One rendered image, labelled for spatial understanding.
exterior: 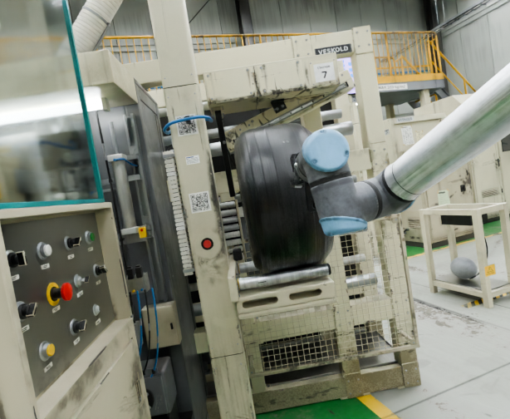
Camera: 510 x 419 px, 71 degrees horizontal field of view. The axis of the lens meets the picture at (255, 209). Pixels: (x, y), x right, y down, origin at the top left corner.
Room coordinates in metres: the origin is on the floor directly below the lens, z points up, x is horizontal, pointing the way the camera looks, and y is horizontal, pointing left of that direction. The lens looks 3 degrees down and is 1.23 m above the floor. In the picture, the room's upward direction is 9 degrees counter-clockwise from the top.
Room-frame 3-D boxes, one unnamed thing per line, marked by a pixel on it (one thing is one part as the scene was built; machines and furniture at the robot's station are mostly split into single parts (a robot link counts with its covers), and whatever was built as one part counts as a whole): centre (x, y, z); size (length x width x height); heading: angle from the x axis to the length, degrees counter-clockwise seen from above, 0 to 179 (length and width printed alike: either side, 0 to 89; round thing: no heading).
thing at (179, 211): (1.38, 0.29, 1.19); 0.05 x 0.04 x 0.48; 2
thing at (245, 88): (1.74, -0.17, 1.71); 0.61 x 0.25 x 0.15; 92
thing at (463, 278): (3.12, -1.78, 0.40); 0.60 x 0.35 x 0.80; 19
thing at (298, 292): (1.30, -0.06, 0.84); 0.36 x 0.09 x 0.06; 92
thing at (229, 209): (1.81, 0.18, 1.05); 0.20 x 0.15 x 0.30; 92
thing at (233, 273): (1.43, 0.12, 0.90); 0.40 x 0.03 x 0.10; 2
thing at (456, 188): (5.41, -2.73, 0.62); 0.91 x 0.58 x 1.25; 109
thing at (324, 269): (1.30, -0.06, 0.90); 0.35 x 0.05 x 0.05; 92
